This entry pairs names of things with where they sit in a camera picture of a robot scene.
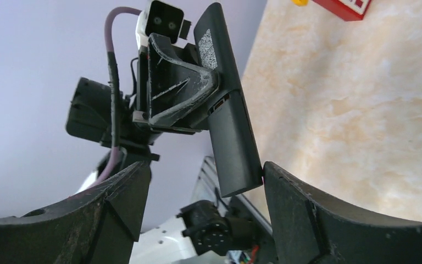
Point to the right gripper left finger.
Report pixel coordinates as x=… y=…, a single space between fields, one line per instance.
x=69 y=222

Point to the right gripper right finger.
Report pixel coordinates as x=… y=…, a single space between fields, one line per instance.
x=312 y=226

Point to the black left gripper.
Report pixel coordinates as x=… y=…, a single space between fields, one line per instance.
x=172 y=91

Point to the black battery cover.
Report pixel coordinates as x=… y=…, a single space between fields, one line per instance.
x=236 y=156

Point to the black remote control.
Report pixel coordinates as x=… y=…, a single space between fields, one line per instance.
x=215 y=50

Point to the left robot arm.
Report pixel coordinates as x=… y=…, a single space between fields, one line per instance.
x=123 y=145

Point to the yellow toy block plate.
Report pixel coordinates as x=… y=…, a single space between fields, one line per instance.
x=300 y=3

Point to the red toy block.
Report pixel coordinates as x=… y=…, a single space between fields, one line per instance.
x=347 y=10

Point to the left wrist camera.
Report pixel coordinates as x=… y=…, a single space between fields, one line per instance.
x=164 y=19

